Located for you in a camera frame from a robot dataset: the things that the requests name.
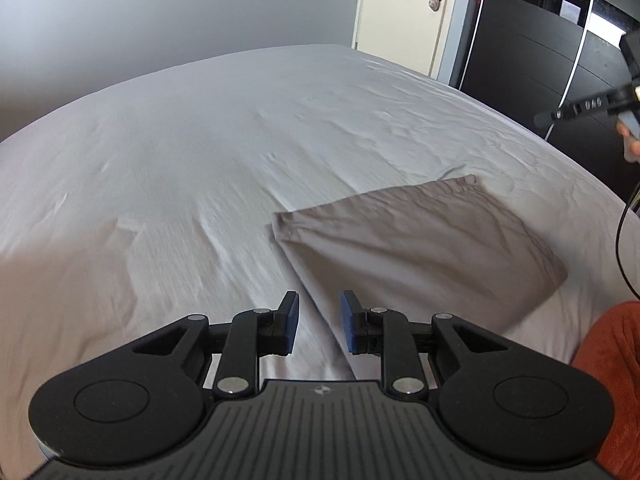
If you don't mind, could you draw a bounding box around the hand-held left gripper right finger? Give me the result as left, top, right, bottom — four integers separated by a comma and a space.
340, 290, 508, 401

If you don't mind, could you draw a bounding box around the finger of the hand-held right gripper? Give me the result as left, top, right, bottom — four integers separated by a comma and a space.
533, 89, 626, 130

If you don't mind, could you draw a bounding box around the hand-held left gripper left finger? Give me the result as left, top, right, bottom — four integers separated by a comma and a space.
134, 290, 301, 401

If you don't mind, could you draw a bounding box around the taupe cloth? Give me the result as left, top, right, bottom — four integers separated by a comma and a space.
271, 174, 569, 342

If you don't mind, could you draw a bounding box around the person's right hand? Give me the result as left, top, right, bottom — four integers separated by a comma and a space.
616, 120, 640, 164

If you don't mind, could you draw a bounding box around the black wardrobe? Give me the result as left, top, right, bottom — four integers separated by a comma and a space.
457, 0, 640, 211

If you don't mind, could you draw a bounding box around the cream door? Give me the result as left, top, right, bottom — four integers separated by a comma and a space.
352, 0, 462, 82

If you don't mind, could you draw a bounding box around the bed with grey sheet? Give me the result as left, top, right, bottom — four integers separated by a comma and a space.
0, 43, 640, 480

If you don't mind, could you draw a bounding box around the orange cloth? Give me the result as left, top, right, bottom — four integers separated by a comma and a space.
571, 300, 640, 480

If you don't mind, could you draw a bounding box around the black cable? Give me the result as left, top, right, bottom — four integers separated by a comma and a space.
615, 187, 640, 298

